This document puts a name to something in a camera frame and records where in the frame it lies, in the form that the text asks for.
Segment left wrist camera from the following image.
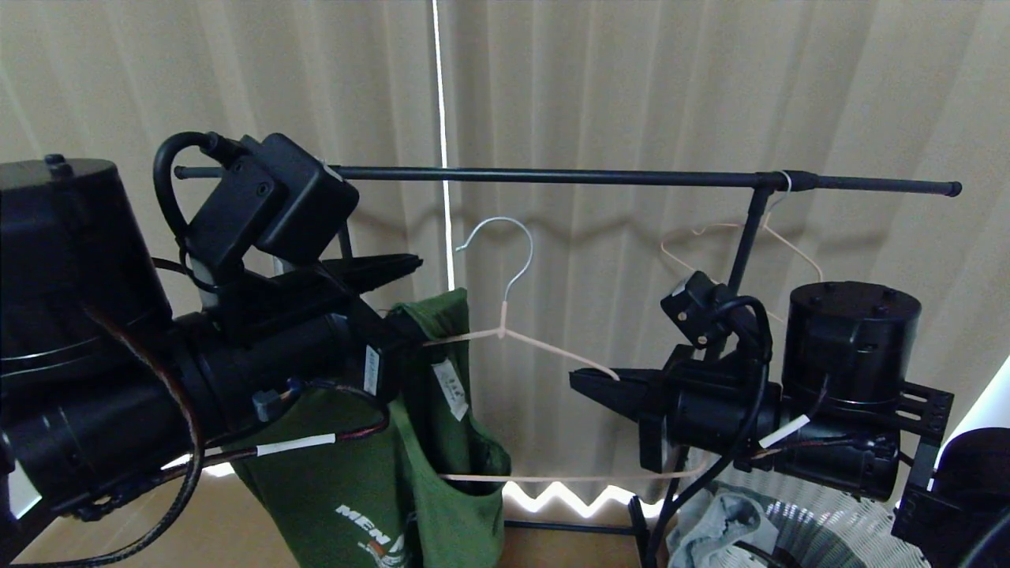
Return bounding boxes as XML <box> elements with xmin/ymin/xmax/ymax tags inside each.
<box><xmin>183</xmin><ymin>133</ymin><xmax>361</xmax><ymax>316</ymax></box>

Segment white laundry basket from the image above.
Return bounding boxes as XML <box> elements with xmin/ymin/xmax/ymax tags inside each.
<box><xmin>710</xmin><ymin>473</ymin><xmax>932</xmax><ymax>568</ymax></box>

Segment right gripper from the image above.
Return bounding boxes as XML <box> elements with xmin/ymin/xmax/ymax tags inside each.
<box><xmin>639</xmin><ymin>347</ymin><xmax>786</xmax><ymax>474</ymax></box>

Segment green long-sleeved shirt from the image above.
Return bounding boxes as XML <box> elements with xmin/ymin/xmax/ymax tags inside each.
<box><xmin>229</xmin><ymin>288</ymin><xmax>512</xmax><ymax>568</ymax></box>

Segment beige curtain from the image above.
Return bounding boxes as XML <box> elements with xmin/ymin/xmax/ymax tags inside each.
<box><xmin>0</xmin><ymin>0</ymin><xmax>1010</xmax><ymax>510</ymax></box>

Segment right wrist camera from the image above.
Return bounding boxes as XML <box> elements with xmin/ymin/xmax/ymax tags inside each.
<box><xmin>661</xmin><ymin>272</ymin><xmax>743</xmax><ymax>372</ymax></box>

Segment pink clothes hanger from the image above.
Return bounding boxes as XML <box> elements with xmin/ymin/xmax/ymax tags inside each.
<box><xmin>661</xmin><ymin>185</ymin><xmax>825</xmax><ymax>324</ymax></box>
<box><xmin>426</xmin><ymin>217</ymin><xmax>711</xmax><ymax>484</ymax></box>

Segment pale grey shorts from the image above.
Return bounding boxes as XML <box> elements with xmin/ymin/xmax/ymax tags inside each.
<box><xmin>667</xmin><ymin>485</ymin><xmax>770</xmax><ymax>568</ymax></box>

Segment black clothes rack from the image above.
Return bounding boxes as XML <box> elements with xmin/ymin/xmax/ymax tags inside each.
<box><xmin>174</xmin><ymin>164</ymin><xmax>962</xmax><ymax>568</ymax></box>

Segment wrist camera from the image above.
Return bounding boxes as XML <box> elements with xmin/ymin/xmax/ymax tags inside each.
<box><xmin>661</xmin><ymin>272</ymin><xmax>743</xmax><ymax>372</ymax></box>
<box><xmin>183</xmin><ymin>133</ymin><xmax>361</xmax><ymax>316</ymax></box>

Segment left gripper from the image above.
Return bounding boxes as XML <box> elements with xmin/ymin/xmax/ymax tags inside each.
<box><xmin>178</xmin><ymin>252</ymin><xmax>424</xmax><ymax>435</ymax></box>

